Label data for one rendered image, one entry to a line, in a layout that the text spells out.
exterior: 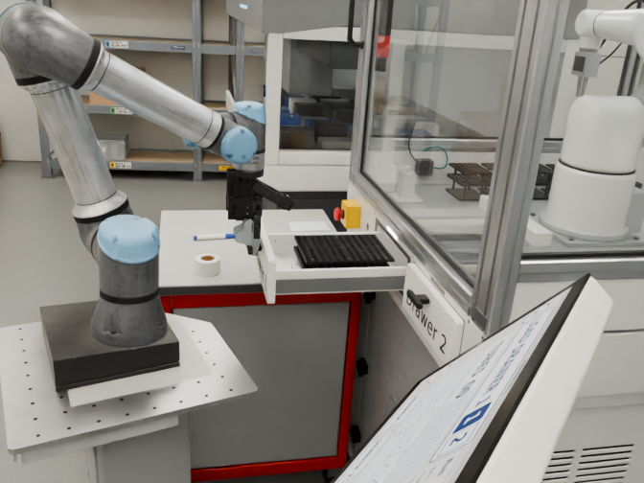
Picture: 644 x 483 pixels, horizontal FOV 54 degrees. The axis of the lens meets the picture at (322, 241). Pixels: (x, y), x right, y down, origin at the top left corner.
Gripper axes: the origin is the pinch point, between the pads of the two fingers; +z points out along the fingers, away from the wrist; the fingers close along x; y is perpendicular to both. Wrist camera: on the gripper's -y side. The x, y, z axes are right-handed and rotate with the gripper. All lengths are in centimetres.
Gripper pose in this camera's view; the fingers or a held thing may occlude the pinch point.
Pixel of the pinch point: (255, 247)
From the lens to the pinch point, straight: 157.8
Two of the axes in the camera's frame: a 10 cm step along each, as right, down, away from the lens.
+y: -9.8, 0.2, -2.1
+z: -0.6, 9.3, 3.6
